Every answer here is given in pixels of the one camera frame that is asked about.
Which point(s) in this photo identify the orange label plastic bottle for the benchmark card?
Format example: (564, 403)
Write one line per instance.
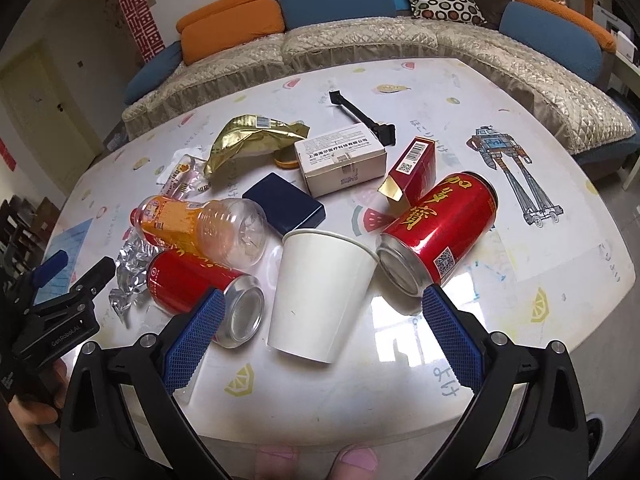
(232, 232)

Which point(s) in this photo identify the small red drink can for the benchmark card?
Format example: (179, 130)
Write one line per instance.
(179, 281)

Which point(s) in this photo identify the large red drink can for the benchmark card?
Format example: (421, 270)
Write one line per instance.
(425, 243)

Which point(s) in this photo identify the person's right hand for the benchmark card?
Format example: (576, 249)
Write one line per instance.
(280, 462)

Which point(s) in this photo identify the person's left hand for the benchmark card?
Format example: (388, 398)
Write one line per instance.
(31, 416)

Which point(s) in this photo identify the clear plastic cup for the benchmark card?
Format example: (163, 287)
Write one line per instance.
(132, 265)

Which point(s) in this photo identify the curved sofa with beige cover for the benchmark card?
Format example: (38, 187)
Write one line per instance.
(588, 123)

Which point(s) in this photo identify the red cigarette box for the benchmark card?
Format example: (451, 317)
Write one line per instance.
(413, 175)

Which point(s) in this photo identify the black phone holder stick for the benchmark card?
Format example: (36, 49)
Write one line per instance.
(386, 133)

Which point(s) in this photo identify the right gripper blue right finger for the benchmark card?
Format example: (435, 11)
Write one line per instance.
(548, 437)

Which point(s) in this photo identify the clear snack wrapper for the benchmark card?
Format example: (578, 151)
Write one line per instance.
(185, 177)

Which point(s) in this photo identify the white paper cup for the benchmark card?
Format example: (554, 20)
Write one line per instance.
(323, 279)

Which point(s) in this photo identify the dark blue small box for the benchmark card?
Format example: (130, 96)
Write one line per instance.
(287, 207)

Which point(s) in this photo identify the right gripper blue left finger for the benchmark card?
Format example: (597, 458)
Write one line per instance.
(98, 439)

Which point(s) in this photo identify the gold foil snack bag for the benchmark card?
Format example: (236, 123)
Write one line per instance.
(251, 136)

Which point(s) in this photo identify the orange sofa back cushion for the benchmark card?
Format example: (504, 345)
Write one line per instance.
(225, 24)

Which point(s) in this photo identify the white cardboard medicine box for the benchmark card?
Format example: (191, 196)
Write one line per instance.
(340, 159)

